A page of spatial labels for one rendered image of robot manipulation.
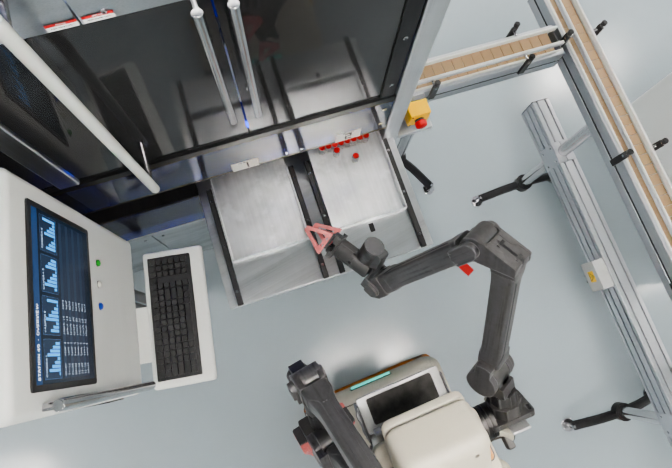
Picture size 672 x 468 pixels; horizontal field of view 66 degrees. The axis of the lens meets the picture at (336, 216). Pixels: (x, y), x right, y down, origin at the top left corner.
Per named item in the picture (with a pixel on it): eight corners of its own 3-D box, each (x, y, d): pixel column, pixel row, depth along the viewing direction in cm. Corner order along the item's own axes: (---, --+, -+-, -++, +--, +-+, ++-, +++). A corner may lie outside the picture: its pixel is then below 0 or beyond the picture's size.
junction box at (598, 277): (580, 264, 216) (591, 261, 207) (590, 261, 217) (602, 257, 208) (592, 292, 213) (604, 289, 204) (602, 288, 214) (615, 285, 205)
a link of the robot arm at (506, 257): (519, 263, 98) (541, 237, 104) (456, 237, 106) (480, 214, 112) (493, 403, 124) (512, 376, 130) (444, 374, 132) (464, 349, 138)
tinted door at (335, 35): (249, 131, 143) (209, -14, 86) (394, 91, 148) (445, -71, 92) (250, 133, 143) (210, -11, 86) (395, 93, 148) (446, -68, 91)
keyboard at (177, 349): (147, 259, 173) (145, 258, 171) (189, 252, 174) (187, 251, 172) (158, 382, 163) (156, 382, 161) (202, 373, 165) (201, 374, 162)
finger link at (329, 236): (310, 217, 136) (339, 238, 135) (316, 216, 143) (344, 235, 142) (296, 238, 138) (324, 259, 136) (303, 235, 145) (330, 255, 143)
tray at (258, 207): (206, 168, 174) (204, 165, 171) (280, 147, 178) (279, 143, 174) (233, 263, 167) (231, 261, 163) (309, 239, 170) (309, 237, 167)
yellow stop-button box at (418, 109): (400, 108, 175) (403, 98, 168) (419, 102, 176) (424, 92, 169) (407, 128, 173) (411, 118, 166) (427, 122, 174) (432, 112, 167)
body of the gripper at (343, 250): (336, 235, 137) (358, 251, 137) (343, 231, 147) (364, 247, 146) (322, 254, 138) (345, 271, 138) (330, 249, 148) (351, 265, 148)
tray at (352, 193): (302, 141, 179) (302, 137, 175) (372, 121, 182) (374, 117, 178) (332, 232, 171) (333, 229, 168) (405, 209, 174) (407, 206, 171)
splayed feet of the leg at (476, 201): (468, 196, 270) (476, 188, 256) (553, 169, 276) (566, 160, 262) (473, 210, 268) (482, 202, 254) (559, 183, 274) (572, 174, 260)
